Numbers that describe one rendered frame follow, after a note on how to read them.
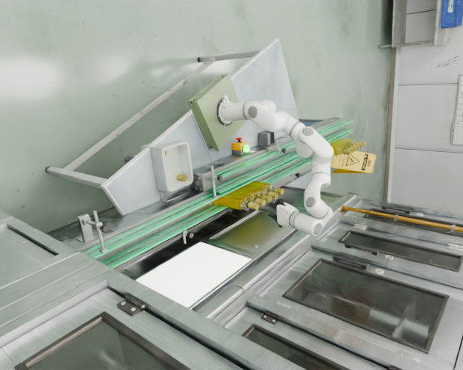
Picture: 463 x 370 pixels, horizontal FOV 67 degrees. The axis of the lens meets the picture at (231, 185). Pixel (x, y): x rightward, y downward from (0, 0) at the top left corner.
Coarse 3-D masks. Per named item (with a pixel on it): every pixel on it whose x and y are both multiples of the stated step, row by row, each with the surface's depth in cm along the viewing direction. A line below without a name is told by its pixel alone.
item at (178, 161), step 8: (176, 144) 171; (184, 144) 176; (168, 152) 177; (176, 152) 181; (184, 152) 179; (168, 160) 177; (176, 160) 181; (184, 160) 181; (168, 168) 178; (176, 168) 182; (184, 168) 182; (192, 168) 181; (168, 176) 179; (176, 176) 183; (192, 176) 182; (168, 184) 170; (176, 184) 178; (184, 184) 179
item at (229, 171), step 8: (344, 120) 306; (352, 120) 302; (328, 128) 279; (336, 128) 279; (288, 144) 239; (272, 152) 222; (280, 152) 220; (248, 160) 207; (256, 160) 206; (232, 168) 195; (240, 168) 193; (224, 176) 182
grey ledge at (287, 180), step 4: (308, 164) 270; (304, 168) 266; (308, 168) 270; (296, 172) 257; (300, 172) 261; (304, 172) 267; (308, 172) 268; (288, 176) 249; (296, 176) 258; (300, 176) 260; (280, 180) 241; (284, 180) 246; (288, 180) 250; (272, 184) 234; (276, 184) 239; (280, 184) 242; (284, 184) 247
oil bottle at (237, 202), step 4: (224, 196) 184; (228, 196) 184; (232, 196) 183; (236, 196) 183; (240, 196) 182; (216, 200) 188; (220, 200) 186; (224, 200) 184; (228, 200) 182; (232, 200) 180; (236, 200) 178; (240, 200) 177; (244, 200) 178; (220, 204) 187; (224, 204) 185; (228, 204) 183; (232, 204) 181; (236, 204) 179; (240, 204) 177; (244, 204) 177; (236, 208) 180; (240, 208) 178; (244, 208) 179
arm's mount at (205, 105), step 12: (216, 84) 190; (228, 84) 198; (204, 96) 184; (216, 96) 191; (228, 96) 199; (192, 108) 186; (204, 108) 185; (216, 108) 192; (204, 120) 186; (216, 120) 193; (240, 120) 209; (204, 132) 194; (216, 132) 193; (228, 132) 201; (216, 144) 194
